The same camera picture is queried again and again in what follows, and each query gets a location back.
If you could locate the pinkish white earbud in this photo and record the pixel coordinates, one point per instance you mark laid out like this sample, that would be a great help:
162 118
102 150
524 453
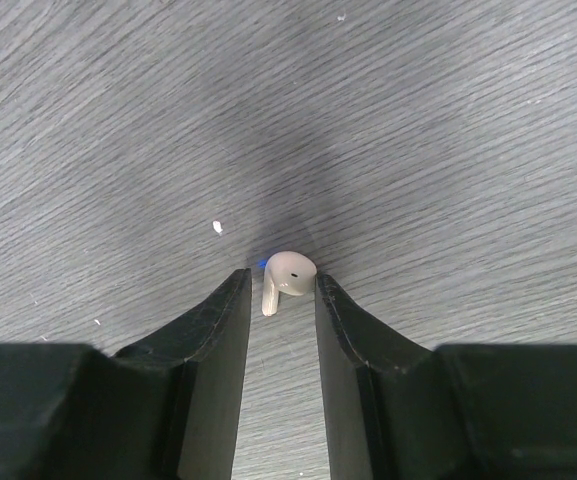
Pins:
286 272

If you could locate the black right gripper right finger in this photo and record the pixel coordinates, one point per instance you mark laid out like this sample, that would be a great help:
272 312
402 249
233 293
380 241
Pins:
396 410

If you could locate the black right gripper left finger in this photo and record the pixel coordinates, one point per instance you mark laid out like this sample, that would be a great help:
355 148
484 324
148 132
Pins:
164 407

